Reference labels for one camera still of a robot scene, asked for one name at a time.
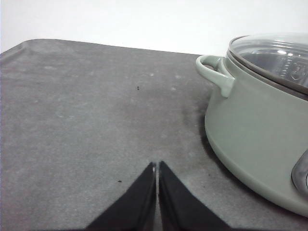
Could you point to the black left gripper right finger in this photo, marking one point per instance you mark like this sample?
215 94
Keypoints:
180 209

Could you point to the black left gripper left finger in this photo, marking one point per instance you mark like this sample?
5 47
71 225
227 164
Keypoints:
135 210

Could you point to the green electric steamer pot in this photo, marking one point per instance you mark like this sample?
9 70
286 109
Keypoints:
260 133

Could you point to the grey table cloth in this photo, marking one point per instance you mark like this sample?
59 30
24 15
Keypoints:
81 122

